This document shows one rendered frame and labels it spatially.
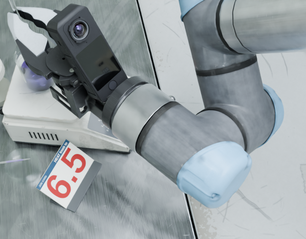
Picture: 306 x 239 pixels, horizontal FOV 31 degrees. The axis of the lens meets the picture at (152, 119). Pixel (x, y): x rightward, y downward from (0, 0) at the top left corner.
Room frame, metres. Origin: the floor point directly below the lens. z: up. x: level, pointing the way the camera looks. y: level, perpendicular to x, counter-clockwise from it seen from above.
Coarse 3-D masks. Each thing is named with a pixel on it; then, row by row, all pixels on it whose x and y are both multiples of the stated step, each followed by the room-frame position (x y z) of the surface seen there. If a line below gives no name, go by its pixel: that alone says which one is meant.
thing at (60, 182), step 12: (72, 156) 0.40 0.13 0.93; (84, 156) 0.40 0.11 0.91; (60, 168) 0.38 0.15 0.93; (72, 168) 0.38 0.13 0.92; (84, 168) 0.39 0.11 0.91; (48, 180) 0.36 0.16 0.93; (60, 180) 0.36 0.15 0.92; (72, 180) 0.37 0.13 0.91; (48, 192) 0.34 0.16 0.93; (60, 192) 0.34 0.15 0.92
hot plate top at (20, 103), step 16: (16, 64) 0.54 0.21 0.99; (16, 80) 0.51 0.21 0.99; (16, 96) 0.48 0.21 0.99; (32, 96) 0.48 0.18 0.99; (48, 96) 0.47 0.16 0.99; (64, 96) 0.47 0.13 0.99; (16, 112) 0.45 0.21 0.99; (32, 112) 0.45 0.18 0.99; (48, 112) 0.45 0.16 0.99; (64, 112) 0.44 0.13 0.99
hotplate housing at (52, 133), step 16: (0, 112) 0.49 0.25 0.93; (16, 128) 0.44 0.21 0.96; (32, 128) 0.44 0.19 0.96; (48, 128) 0.43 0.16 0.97; (64, 128) 0.43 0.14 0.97; (80, 128) 0.43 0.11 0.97; (48, 144) 0.44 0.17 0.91; (80, 144) 0.42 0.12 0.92; (96, 144) 0.42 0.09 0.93; (112, 144) 0.41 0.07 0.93
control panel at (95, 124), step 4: (92, 116) 0.45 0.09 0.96; (96, 116) 0.45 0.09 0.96; (92, 120) 0.44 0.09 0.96; (96, 120) 0.44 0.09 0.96; (100, 120) 0.44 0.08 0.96; (88, 124) 0.43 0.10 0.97; (92, 124) 0.43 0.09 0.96; (96, 124) 0.44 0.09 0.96; (100, 124) 0.44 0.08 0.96; (88, 128) 0.43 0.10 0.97; (92, 128) 0.43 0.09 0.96; (96, 128) 0.43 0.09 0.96; (100, 128) 0.43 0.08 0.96; (104, 128) 0.43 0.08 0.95; (108, 128) 0.43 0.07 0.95; (100, 132) 0.42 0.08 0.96; (104, 132) 0.42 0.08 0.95; (108, 132) 0.43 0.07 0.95; (112, 136) 0.42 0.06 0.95
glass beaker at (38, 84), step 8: (16, 48) 0.51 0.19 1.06; (16, 56) 0.50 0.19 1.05; (24, 72) 0.48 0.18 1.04; (32, 72) 0.48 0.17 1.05; (24, 80) 0.49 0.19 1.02; (32, 80) 0.48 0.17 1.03; (40, 80) 0.48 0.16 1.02; (48, 80) 0.49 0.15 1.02; (32, 88) 0.48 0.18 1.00; (40, 88) 0.48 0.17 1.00; (48, 88) 0.48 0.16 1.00
